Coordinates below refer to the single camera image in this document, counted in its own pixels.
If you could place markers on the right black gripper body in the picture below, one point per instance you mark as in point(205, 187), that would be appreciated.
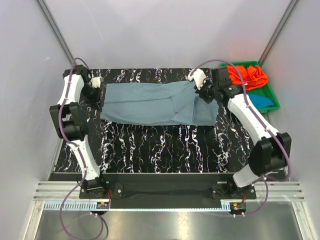
point(207, 92)

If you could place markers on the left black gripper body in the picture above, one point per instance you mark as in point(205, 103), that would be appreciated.
point(91, 95)

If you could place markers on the grey-blue t shirt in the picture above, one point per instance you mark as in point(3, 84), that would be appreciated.
point(156, 104)

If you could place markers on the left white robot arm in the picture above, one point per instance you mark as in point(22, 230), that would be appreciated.
point(71, 125)

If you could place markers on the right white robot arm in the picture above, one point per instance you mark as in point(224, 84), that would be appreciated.
point(271, 148)

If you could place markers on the orange t shirt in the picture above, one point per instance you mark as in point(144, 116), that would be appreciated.
point(253, 76)

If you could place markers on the teal blue t shirt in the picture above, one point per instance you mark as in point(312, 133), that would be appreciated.
point(260, 102)

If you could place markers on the left small connector box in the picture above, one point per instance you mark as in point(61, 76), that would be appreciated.
point(103, 204)

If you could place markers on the small connector box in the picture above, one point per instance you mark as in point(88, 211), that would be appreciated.
point(103, 204)
point(238, 207)

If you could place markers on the right small connector box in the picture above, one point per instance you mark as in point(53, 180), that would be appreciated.
point(238, 207)

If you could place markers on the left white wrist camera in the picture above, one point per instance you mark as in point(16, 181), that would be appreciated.
point(96, 82)

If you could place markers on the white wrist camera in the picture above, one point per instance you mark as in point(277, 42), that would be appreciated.
point(198, 76)
point(96, 82)

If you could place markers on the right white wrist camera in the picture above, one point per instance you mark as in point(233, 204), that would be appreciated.
point(198, 76)

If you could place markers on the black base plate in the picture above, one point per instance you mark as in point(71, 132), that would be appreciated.
point(166, 191)

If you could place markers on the left aluminium corner post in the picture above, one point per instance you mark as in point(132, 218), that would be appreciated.
point(55, 29)

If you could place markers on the aluminium corner post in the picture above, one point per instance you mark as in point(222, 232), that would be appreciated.
point(55, 29)
point(289, 10)

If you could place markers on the white slotted cable duct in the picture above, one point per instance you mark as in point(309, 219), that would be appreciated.
point(92, 206)

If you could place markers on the right aluminium corner post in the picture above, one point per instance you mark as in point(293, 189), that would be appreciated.
point(289, 10)

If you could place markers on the aluminium rail frame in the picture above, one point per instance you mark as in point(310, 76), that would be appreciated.
point(277, 191)

